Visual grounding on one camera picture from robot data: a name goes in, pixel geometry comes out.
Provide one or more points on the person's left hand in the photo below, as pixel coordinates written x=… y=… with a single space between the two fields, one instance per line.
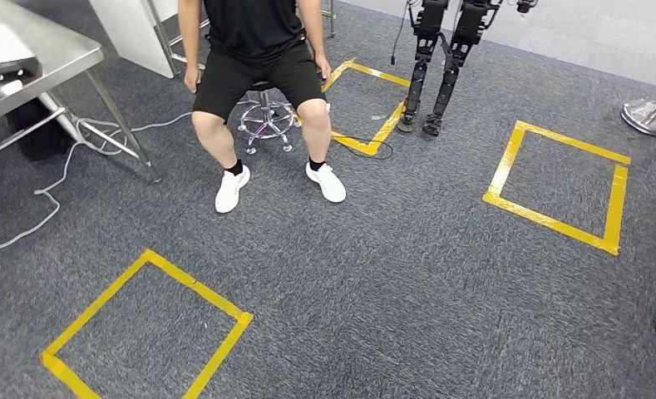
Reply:
x=323 y=66

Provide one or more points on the person's right hand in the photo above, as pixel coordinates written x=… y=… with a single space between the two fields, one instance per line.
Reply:
x=192 y=80

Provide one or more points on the person's right forearm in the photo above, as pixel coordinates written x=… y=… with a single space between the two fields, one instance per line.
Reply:
x=189 y=33

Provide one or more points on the person's left forearm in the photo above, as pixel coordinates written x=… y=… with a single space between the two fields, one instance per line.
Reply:
x=312 y=27

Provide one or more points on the chrome chair base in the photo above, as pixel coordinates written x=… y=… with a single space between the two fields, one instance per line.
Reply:
x=265 y=118

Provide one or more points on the person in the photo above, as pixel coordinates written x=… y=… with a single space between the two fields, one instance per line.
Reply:
x=250 y=27

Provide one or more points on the white cabinet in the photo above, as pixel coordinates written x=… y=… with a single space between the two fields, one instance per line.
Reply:
x=129 y=33

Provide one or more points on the yellow floor tape piece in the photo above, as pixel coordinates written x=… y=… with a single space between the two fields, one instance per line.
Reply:
x=369 y=147

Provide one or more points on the black standing humanoid robot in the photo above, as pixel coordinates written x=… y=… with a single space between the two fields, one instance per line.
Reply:
x=424 y=22

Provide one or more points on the person's white shoe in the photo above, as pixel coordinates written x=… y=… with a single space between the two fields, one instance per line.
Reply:
x=229 y=193
x=330 y=184

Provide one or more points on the black box under table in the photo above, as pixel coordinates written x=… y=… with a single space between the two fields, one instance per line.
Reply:
x=41 y=137

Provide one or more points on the stainless steel table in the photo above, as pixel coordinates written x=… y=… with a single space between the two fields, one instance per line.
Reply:
x=30 y=38

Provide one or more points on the yellow floor tape square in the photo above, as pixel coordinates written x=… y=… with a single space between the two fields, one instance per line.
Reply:
x=617 y=204
x=195 y=283

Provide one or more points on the chrome stanchion with round base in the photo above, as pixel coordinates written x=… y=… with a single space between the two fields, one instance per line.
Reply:
x=644 y=118

